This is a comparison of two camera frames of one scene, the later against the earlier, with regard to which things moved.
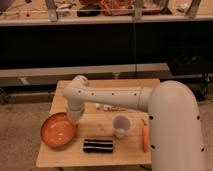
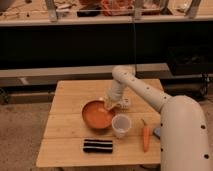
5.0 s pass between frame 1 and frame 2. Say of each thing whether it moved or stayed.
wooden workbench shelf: stayed
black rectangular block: stayed
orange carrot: stayed
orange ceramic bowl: moved
